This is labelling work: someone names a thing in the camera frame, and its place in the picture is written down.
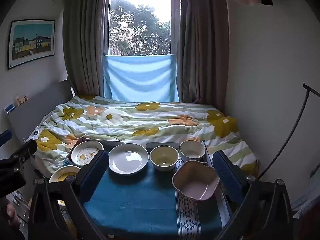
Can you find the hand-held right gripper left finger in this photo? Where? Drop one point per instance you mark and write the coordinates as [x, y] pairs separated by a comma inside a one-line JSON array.
[[96, 175]]

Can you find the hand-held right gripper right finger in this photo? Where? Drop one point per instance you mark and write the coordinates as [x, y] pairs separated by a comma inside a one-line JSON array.
[[225, 177]]

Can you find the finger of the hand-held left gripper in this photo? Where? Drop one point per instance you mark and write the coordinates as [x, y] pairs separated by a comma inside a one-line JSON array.
[[5, 137], [25, 151]]

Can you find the pink square bowl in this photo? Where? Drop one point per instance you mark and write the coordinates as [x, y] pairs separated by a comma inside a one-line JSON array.
[[195, 182]]

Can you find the yellow rim plate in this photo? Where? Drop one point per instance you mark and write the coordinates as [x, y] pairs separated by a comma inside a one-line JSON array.
[[62, 176]]

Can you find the white round bowl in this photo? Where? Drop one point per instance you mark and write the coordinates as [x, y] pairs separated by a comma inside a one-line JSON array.
[[192, 151]]

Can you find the white cups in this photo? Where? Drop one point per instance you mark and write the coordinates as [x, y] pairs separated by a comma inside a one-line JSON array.
[[163, 158]]

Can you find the person's left hand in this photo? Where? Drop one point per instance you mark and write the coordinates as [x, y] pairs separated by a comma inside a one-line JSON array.
[[12, 213]]

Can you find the small white remote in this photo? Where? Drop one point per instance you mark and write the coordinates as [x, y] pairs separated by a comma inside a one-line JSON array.
[[36, 135]]

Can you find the blue striped packet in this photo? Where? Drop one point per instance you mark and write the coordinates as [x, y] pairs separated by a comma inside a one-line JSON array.
[[10, 109]]

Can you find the small beige box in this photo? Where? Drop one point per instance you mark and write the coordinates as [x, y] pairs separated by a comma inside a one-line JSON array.
[[20, 99]]

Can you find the grey headboard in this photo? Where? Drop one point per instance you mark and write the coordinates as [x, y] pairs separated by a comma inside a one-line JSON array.
[[42, 107]]

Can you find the teal patterned tablecloth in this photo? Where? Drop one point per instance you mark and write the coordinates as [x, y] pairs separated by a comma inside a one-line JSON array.
[[140, 205]]

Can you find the floral blanket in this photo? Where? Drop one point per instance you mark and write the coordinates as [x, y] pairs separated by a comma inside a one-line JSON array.
[[140, 122]]

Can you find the black lamp stand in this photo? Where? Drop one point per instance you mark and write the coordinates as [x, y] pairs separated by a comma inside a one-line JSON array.
[[295, 120]]

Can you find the light blue window cloth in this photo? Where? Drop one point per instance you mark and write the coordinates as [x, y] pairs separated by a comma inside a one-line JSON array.
[[140, 80]]

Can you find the grey curtain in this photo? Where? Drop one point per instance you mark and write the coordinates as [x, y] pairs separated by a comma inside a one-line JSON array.
[[82, 37], [200, 42]]

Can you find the window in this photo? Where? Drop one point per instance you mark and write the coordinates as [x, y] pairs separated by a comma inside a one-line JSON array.
[[140, 17]]

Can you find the grey table edge rail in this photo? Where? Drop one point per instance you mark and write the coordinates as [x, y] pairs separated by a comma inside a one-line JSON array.
[[112, 142]]

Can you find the framed wall picture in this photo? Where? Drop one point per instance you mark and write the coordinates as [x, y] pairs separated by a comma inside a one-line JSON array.
[[31, 42]]

